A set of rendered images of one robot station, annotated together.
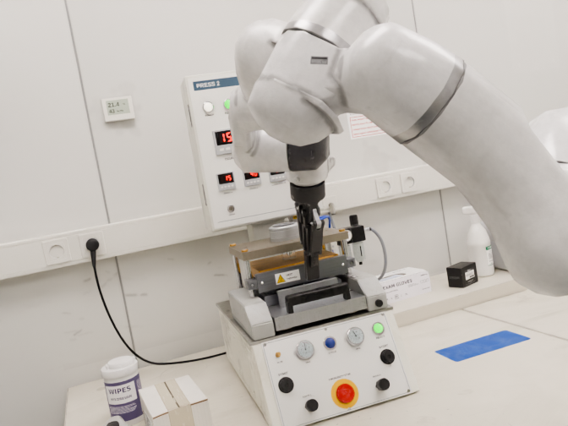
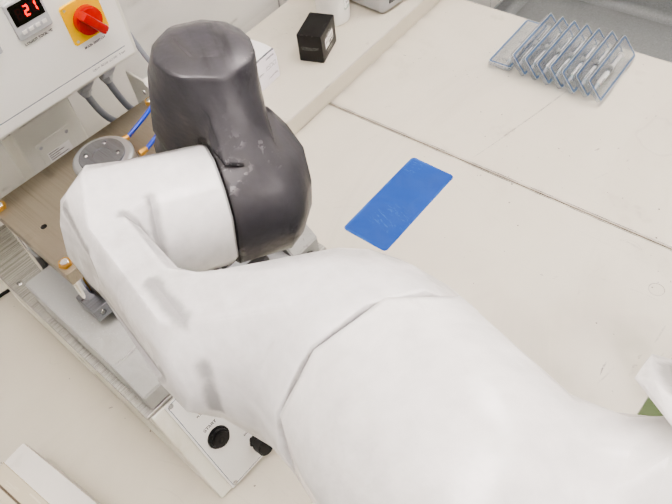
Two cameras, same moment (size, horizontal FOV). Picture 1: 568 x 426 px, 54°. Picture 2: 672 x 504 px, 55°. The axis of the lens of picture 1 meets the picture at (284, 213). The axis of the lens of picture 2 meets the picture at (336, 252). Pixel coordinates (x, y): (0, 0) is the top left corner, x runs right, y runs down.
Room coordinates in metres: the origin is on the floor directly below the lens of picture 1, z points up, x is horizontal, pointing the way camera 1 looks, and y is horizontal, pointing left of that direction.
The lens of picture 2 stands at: (0.73, 0.05, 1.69)
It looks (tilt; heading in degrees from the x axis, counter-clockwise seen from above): 52 degrees down; 333
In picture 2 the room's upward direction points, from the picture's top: 9 degrees counter-clockwise
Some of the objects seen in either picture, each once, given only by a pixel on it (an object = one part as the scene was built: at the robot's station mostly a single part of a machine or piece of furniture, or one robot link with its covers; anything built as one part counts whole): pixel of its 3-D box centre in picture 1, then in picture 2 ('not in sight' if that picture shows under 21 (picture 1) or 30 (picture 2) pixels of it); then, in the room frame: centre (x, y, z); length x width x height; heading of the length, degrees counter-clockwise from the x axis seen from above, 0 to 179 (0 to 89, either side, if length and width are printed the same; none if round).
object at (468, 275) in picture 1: (461, 274); (316, 37); (1.88, -0.56, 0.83); 0.09 x 0.06 x 0.07; 128
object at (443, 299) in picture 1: (451, 289); (299, 55); (1.92, -0.53, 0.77); 0.84 x 0.30 x 0.04; 109
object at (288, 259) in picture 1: (292, 254); not in sight; (1.43, 0.00, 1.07); 0.22 x 0.17 x 0.10; 105
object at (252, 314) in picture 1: (249, 311); (100, 332); (1.32, 0.12, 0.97); 0.25 x 0.05 x 0.07; 15
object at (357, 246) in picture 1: (349, 241); not in sight; (1.61, -0.17, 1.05); 0.15 x 0.05 x 0.15; 105
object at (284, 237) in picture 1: (291, 246); (117, 170); (1.46, 0.00, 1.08); 0.31 x 0.24 x 0.13; 105
